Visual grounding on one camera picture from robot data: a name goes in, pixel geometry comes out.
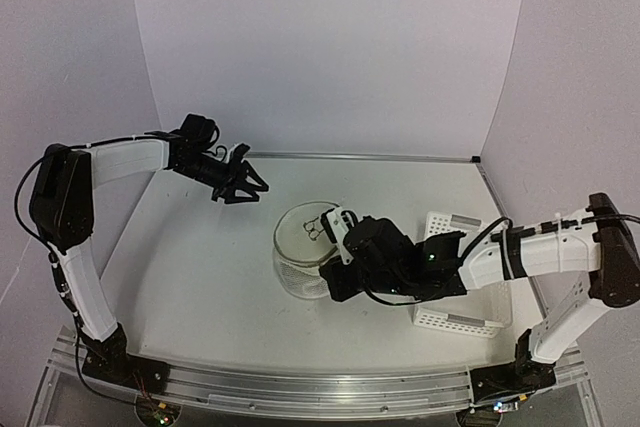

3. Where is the white plastic basket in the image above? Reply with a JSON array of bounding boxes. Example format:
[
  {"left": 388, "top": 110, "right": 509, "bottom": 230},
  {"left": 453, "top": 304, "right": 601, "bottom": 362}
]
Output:
[{"left": 412, "top": 211, "right": 513, "bottom": 339}]

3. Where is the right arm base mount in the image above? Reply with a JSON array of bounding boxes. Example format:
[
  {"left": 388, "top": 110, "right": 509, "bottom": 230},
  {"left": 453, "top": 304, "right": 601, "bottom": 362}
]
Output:
[{"left": 469, "top": 329, "right": 556, "bottom": 406}]

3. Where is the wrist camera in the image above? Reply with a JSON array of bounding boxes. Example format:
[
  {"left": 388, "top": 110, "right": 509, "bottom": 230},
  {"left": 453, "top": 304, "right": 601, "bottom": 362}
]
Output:
[
  {"left": 320, "top": 207, "right": 358, "bottom": 265},
  {"left": 226, "top": 143, "right": 250, "bottom": 164}
]

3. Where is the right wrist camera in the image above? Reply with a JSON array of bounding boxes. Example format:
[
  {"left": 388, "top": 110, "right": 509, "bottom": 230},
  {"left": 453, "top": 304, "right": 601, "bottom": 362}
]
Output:
[{"left": 320, "top": 207, "right": 358, "bottom": 265}]

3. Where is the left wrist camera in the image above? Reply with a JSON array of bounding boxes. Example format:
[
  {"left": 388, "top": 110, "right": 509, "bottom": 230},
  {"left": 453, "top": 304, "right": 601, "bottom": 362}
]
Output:
[{"left": 226, "top": 143, "right": 250, "bottom": 164}]

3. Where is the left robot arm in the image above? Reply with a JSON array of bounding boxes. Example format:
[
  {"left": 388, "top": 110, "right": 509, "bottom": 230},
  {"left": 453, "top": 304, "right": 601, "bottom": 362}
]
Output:
[{"left": 24, "top": 114, "right": 269, "bottom": 384}]

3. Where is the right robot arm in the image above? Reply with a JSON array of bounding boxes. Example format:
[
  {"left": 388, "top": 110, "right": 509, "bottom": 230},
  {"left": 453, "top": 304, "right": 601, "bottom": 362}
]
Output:
[{"left": 319, "top": 193, "right": 639, "bottom": 390}]

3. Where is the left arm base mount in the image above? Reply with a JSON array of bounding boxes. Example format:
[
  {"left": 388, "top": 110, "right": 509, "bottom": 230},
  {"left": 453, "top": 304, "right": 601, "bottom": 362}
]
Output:
[{"left": 79, "top": 323, "right": 170, "bottom": 394}]

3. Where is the white mesh laundry bag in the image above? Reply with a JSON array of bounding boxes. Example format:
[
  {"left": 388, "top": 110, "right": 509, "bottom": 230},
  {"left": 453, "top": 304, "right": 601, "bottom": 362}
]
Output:
[{"left": 272, "top": 201, "right": 338, "bottom": 300}]

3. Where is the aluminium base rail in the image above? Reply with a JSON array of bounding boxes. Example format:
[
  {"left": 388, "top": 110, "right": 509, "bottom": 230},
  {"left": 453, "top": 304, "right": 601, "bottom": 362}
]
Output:
[{"left": 27, "top": 328, "right": 598, "bottom": 425}]

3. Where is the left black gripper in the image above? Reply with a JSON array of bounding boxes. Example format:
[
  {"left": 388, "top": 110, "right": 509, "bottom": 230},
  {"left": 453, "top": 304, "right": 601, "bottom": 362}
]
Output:
[{"left": 175, "top": 152, "right": 270, "bottom": 204}]

